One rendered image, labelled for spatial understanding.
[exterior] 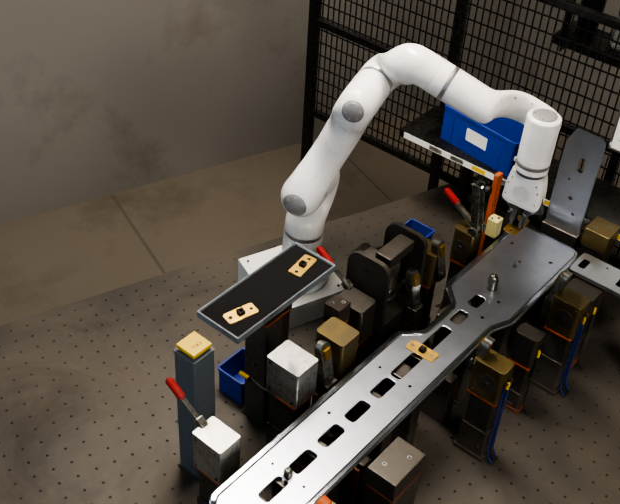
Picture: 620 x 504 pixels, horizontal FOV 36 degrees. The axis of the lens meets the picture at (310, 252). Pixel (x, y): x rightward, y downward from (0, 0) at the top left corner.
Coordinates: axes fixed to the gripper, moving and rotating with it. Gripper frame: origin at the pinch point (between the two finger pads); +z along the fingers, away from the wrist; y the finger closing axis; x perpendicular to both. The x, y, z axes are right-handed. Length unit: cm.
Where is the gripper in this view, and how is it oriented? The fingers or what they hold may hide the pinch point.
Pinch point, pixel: (518, 217)
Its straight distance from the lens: 252.8
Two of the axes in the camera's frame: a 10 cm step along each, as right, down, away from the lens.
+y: 7.9, 4.3, -4.3
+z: -0.6, 7.6, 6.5
